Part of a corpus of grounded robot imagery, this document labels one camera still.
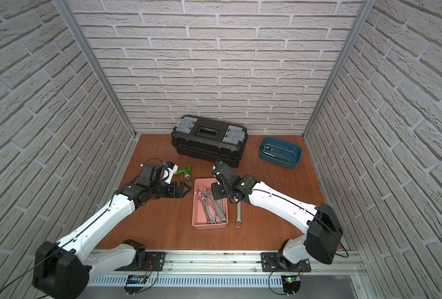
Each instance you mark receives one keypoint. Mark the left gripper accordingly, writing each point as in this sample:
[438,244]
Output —
[173,189]

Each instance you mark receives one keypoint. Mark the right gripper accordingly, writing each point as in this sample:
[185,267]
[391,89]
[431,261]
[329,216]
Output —
[215,188]

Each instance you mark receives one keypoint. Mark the pink plastic storage box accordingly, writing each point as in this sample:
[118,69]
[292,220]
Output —
[198,217]

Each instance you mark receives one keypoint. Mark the large combination wrench 22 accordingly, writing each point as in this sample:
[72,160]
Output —
[238,222]

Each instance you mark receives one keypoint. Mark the large combination wrench 19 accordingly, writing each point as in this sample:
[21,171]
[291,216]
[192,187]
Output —
[206,208]

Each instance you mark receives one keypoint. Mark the adjustable wrench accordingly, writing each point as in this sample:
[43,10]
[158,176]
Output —
[217,208]

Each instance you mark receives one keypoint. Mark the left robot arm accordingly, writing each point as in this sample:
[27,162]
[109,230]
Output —
[63,269]

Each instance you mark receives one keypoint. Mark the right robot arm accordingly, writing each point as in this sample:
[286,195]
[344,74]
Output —
[320,226]

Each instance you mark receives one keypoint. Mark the black plastic toolbox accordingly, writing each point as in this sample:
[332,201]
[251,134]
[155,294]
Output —
[209,139]

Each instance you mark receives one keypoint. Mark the screwdriver in teal bin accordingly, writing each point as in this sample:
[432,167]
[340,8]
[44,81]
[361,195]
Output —
[270,151]

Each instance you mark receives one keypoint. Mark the teal plastic bin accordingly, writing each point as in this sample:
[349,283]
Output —
[289,156]

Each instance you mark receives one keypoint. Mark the left controller board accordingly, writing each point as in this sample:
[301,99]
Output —
[136,283]

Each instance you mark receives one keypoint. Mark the controller board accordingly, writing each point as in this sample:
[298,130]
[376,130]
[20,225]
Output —
[136,283]
[291,285]

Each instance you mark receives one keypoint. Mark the right controller board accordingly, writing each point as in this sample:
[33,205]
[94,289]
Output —
[291,285]

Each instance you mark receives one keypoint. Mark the green hose nozzle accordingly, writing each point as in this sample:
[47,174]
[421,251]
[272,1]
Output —
[186,172]

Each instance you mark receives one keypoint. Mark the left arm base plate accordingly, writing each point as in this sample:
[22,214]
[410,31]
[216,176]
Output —
[143,261]

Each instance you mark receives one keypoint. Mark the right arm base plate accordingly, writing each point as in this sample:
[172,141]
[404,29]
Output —
[274,262]

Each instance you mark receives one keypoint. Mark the aluminium front rail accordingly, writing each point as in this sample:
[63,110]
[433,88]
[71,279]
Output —
[219,262]

